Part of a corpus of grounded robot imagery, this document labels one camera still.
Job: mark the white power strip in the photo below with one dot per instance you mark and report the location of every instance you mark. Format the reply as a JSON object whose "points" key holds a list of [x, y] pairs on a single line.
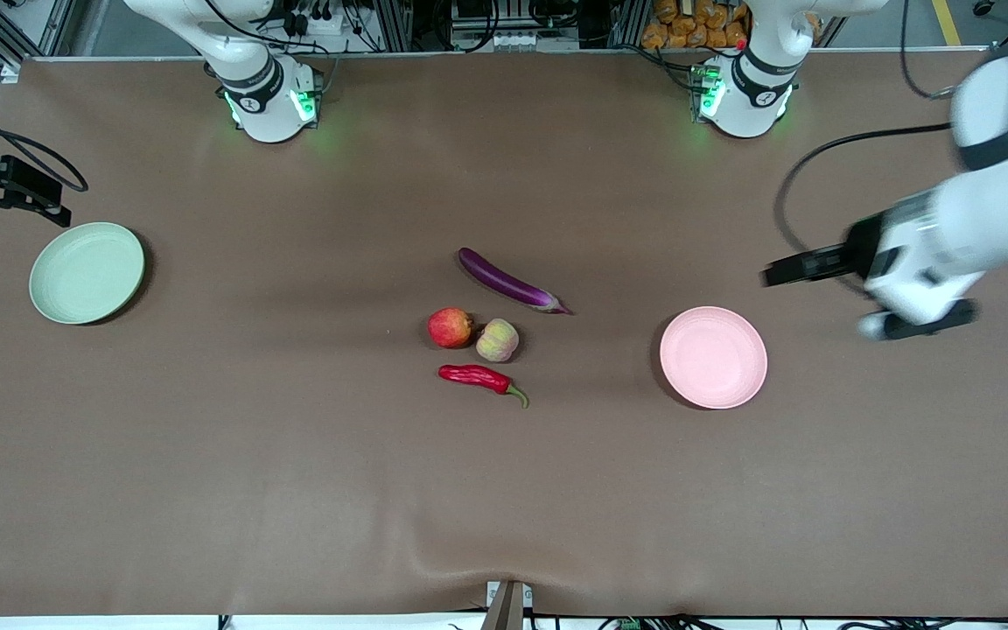
{"points": [[316, 16]]}

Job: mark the pale green round plate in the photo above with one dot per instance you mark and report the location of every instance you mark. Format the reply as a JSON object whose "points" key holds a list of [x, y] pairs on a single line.
{"points": [[87, 273]]}

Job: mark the pink round plate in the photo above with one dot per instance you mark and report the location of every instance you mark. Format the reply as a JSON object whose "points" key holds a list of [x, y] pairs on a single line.
{"points": [[713, 357]]}

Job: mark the bag of orange items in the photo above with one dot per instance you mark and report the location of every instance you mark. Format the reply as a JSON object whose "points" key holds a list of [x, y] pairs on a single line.
{"points": [[696, 22]]}

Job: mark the white terminal block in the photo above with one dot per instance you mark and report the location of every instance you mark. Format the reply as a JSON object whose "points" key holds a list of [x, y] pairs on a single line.
{"points": [[535, 39]]}

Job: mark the purple eggplant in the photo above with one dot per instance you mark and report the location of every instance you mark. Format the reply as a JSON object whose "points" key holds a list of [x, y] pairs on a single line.
{"points": [[504, 280]]}

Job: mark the red chili pepper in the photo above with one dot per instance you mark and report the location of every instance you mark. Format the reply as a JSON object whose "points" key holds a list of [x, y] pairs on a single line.
{"points": [[473, 377]]}

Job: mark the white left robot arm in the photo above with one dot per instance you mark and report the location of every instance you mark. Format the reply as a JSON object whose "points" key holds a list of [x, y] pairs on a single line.
{"points": [[1003, 201]]}

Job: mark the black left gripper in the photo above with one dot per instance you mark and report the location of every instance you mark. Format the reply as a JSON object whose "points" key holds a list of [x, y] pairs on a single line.
{"points": [[861, 243]]}

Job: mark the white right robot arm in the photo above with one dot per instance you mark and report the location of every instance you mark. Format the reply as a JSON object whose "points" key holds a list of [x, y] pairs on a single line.
{"points": [[250, 79]]}

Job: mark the yellow-pink peach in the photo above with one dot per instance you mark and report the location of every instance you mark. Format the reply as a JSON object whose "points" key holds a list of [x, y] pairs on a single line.
{"points": [[497, 340]]}

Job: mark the grey metal table bracket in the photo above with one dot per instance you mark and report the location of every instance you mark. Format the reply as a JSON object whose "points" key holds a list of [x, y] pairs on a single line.
{"points": [[507, 605]]}

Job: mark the brown table cover mat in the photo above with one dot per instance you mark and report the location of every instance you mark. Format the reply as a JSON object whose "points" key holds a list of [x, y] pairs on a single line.
{"points": [[504, 490]]}

